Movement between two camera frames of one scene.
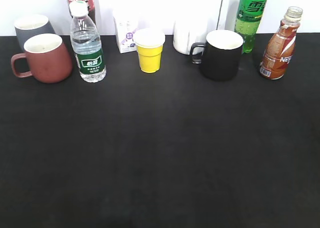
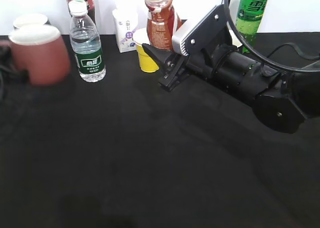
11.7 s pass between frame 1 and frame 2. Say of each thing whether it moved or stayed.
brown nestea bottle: moved
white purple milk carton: stayed
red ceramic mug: moved
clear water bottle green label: stayed
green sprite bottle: stayed
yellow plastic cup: stayed
